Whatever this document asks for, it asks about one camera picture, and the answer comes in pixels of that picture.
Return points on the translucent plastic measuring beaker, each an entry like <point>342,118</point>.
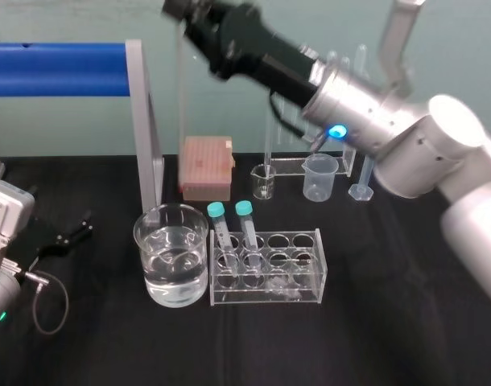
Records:
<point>318,179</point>

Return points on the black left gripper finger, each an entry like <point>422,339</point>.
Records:
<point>83,224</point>
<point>70,241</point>

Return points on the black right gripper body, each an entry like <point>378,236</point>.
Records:
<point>269,52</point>

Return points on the small glass beaker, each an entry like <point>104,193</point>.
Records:
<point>264,183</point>

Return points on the large glass beaker with water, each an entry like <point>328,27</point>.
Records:
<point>171,261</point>

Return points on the black table cloth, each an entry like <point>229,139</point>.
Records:
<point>245,346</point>

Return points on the clear glass stirring rod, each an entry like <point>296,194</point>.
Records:
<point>266,136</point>

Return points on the grey upright frame stand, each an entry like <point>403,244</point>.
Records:
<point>143,128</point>

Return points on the teal-capped plastic centrifuge tube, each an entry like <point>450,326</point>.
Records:
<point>247,229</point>
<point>221,233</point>

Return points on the white and silver right robot arm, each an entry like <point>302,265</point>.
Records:
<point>390,120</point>

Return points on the grey and silver left robot arm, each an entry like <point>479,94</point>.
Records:
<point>4,225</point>

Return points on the clear acrylic test tube rack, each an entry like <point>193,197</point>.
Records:
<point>269,289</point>

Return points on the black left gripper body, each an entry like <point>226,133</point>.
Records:
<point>40,245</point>

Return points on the clear glass test tube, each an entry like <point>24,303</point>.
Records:
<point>332,57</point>

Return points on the clear acrylic rack with tubes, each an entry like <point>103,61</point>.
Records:
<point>290,163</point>

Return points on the pink pipette tip box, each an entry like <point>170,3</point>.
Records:
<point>207,169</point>

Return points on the blue round bar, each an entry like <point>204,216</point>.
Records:
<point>56,69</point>

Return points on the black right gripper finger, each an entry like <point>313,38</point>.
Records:
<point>193,9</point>
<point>211,42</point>

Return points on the small plastic graduated cylinder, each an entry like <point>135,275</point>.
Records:
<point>364,181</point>

